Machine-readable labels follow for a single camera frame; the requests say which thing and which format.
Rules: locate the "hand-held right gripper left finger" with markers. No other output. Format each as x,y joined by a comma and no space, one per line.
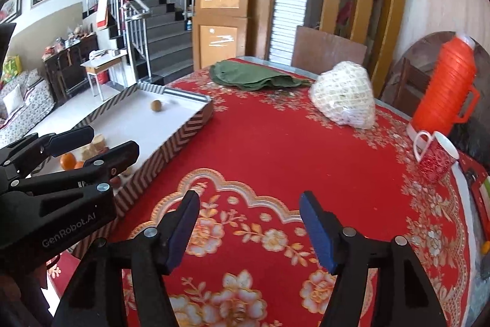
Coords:
183,231

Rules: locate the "metal stair railing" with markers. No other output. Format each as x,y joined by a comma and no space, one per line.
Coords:
136,43

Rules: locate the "grey staircase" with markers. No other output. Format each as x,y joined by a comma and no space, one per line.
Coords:
168,43

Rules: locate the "green leaves bundle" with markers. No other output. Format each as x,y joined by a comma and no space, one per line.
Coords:
245,76

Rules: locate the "dark wooden cabinet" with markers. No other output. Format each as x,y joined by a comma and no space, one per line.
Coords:
69,66

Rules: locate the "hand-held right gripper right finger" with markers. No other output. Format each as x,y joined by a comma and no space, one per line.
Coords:
319,235

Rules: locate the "floral sofa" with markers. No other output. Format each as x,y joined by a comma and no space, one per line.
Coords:
23,108

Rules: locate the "small orange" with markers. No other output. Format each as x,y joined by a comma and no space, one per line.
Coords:
486,247

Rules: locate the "white foam net bundle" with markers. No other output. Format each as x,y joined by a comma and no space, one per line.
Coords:
344,93

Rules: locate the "tan longan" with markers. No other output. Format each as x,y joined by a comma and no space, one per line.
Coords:
156,106

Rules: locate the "small white desk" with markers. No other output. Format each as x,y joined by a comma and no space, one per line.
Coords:
101,60

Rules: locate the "red floral mug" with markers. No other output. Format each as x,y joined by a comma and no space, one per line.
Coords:
436,160

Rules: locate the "red floral tablecloth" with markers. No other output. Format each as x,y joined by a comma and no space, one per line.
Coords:
268,147

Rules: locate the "large orange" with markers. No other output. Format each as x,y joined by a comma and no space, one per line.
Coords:
68,161

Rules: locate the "red flat tray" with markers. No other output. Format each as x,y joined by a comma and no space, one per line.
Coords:
476,189

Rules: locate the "round wooden table top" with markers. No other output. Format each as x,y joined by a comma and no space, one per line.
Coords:
421,51

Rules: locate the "zigzag-patterned white box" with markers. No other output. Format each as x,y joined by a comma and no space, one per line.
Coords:
126,127

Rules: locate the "orange thermos jug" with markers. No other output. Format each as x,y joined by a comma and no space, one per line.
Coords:
446,82

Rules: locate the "brown wooden chair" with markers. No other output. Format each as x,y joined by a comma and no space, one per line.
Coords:
329,47

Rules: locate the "dark wooden chair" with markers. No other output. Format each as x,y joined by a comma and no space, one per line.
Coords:
407,82

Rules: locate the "peeled sugarcane piece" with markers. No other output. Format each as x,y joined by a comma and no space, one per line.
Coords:
90,153
98,140

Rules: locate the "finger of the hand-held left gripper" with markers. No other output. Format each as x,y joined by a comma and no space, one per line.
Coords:
118,156
72,140

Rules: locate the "yellow wooden door frame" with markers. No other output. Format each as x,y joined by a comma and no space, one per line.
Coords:
382,5

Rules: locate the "red date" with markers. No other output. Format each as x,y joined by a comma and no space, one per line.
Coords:
115,182

